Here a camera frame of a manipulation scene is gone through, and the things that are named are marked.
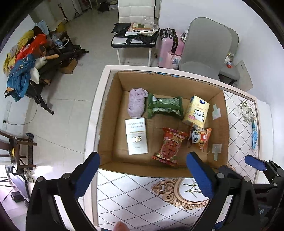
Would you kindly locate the white padded chair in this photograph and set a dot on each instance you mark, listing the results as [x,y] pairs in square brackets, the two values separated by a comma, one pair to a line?
[140,12]

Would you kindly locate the white booklet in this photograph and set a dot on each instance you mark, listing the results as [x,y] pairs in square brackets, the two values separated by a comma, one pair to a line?
[136,136]

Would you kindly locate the open cardboard box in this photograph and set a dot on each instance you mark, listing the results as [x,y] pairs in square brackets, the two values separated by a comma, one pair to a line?
[113,149]

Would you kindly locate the small cardboard box on floor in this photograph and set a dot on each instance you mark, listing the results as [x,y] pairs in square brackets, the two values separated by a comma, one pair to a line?
[67,67]

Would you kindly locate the black items on chair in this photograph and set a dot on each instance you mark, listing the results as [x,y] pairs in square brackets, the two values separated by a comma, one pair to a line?
[135,32]

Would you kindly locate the orange panda snack bag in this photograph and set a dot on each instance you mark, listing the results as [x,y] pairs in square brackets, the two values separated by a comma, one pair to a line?
[200,137]

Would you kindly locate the grey chair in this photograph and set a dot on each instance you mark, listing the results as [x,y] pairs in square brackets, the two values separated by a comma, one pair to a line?
[229,73]
[206,47]

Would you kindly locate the dark wooden chair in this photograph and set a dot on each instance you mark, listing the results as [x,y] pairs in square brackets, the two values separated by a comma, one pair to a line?
[13,148]

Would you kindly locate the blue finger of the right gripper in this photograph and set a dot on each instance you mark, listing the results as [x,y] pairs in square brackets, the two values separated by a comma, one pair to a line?
[255,163]

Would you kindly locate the pile of clothes on rack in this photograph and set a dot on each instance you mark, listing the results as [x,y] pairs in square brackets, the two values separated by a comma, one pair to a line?
[21,66]

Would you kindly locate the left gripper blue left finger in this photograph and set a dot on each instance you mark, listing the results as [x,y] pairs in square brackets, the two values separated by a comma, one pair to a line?
[84,173]

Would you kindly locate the green wet wipes pack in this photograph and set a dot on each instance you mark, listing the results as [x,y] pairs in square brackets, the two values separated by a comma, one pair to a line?
[164,106]

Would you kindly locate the grey chair front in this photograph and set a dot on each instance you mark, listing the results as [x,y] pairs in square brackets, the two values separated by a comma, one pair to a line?
[206,47]

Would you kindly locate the yellow Vinda tissue pack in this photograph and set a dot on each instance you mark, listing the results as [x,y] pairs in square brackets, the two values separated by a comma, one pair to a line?
[196,112]

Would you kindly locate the pink paper bag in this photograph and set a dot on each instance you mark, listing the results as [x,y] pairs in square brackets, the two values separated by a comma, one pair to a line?
[172,61]

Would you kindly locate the white board against wall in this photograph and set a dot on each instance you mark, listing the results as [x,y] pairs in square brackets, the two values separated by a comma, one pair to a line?
[245,82]

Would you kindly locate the pink suitcase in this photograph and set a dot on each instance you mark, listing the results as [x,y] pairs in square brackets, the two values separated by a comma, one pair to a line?
[169,40]

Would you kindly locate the grey chair rear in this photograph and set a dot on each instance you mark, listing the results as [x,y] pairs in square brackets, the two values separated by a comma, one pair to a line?
[229,73]

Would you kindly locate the red snack bag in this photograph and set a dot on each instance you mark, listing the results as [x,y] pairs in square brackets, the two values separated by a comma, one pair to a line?
[172,141]

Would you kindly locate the lilac cloth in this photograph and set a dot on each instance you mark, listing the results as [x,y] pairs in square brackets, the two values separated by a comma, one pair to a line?
[136,105]

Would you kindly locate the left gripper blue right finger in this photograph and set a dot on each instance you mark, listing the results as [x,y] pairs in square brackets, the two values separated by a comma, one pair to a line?
[203,174]

